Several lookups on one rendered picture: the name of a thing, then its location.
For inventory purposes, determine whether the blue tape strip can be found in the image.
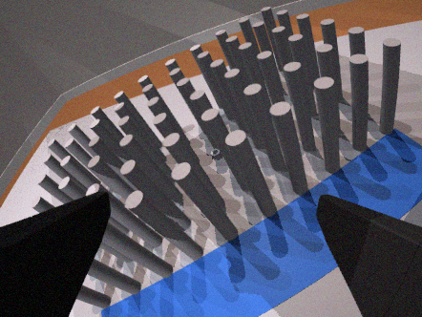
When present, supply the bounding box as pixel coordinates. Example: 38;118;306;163
100;129;422;317

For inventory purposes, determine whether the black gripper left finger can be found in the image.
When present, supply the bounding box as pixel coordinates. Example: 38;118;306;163
0;192;111;317

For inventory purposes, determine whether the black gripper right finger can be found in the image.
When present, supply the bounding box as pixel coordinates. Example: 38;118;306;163
316;194;422;317

